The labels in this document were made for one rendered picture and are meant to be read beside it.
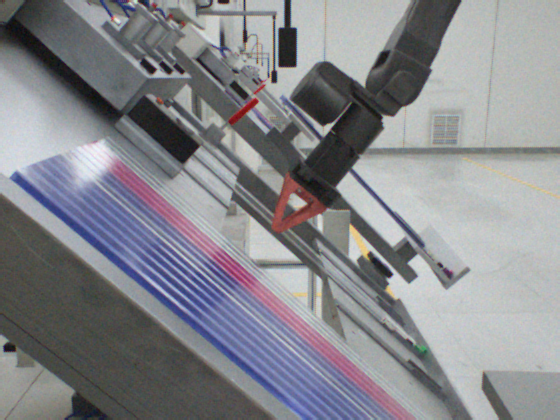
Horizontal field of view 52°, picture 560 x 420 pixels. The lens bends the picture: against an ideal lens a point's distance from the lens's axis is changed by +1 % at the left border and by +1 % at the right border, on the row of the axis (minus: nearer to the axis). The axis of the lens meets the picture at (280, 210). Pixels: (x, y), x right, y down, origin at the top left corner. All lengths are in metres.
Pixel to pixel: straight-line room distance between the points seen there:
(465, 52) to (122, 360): 8.61
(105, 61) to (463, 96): 8.34
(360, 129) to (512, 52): 8.35
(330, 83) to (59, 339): 0.52
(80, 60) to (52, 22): 0.04
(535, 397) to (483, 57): 8.01
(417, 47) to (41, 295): 0.58
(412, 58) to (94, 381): 0.57
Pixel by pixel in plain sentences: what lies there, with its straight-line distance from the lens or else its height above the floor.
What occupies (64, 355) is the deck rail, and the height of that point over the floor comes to 0.98.
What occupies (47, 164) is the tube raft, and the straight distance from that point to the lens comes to 0.38.
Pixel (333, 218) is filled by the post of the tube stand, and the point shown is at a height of 0.81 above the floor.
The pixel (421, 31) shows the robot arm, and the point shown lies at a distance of 0.78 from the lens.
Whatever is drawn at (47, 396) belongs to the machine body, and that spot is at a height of 0.62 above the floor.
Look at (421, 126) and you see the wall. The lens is 8.70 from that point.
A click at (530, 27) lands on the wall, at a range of 9.18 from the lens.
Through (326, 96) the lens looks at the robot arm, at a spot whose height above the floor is 1.10.
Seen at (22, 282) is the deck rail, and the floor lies 1.02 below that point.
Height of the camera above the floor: 1.12
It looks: 13 degrees down
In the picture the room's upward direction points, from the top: straight up
